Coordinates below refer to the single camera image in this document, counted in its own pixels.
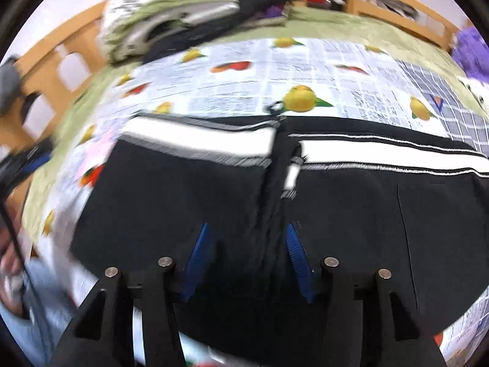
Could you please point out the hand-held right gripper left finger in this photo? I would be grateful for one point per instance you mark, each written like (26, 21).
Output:
(196, 260)

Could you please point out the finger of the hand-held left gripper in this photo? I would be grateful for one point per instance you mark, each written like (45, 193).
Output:
(37, 162)

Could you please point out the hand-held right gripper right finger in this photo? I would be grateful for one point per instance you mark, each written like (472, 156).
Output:
(300, 263)

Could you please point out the black pants with white waistband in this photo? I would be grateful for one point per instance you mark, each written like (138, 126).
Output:
(191, 183)

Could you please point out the grey cloth on bedpost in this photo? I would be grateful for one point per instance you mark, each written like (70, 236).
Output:
(9, 84)

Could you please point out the fruit print plastic tablecloth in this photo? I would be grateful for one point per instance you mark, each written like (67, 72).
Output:
(248, 84)

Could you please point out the folded white green quilt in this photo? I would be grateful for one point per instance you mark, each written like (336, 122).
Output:
(160, 7)

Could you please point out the grey checked cloth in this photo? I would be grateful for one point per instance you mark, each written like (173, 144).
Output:
(458, 118)

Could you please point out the white flower print pillow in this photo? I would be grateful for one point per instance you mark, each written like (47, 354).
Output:
(477, 88)

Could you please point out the purple cloth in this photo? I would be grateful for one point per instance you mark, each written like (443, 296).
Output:
(271, 11)

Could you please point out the purple plush toy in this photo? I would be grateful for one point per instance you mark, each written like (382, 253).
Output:
(468, 46)

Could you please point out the wooden bed frame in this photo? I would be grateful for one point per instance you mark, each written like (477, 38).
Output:
(38, 80)

